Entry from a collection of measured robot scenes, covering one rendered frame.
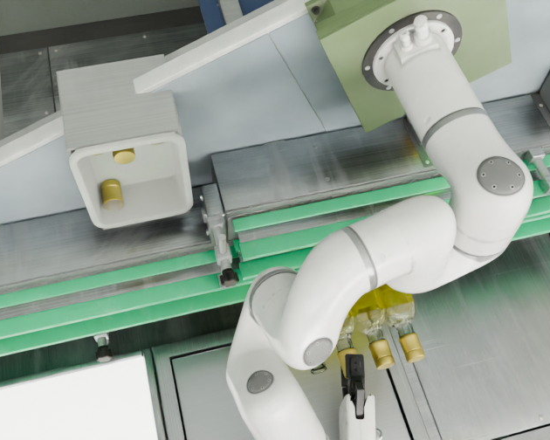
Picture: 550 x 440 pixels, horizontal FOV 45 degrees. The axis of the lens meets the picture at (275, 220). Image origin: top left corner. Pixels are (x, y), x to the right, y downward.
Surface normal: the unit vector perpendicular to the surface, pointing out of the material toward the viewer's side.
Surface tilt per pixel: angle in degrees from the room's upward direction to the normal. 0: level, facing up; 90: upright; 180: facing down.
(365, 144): 90
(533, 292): 90
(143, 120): 90
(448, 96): 90
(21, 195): 0
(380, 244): 74
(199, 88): 0
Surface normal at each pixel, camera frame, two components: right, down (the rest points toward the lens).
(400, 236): 0.07, -0.25
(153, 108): 0.04, -0.51
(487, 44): 0.29, 0.83
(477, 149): -0.22, -0.53
